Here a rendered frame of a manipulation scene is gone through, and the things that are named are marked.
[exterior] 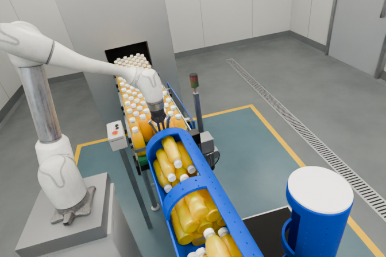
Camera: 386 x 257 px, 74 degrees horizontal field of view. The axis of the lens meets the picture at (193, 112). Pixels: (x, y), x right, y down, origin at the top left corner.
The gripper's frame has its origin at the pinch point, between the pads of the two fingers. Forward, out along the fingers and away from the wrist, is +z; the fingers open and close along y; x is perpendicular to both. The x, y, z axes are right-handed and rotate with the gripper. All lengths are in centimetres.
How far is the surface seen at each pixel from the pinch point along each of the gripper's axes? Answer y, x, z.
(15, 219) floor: 153, -99, 116
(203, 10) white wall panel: -186, -414, 23
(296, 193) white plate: -48, 56, 12
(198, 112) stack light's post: -37, -49, 23
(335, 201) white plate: -60, 66, 12
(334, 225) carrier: -57, 71, 21
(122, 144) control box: 24.6, -23.4, 12.6
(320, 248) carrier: -53, 70, 39
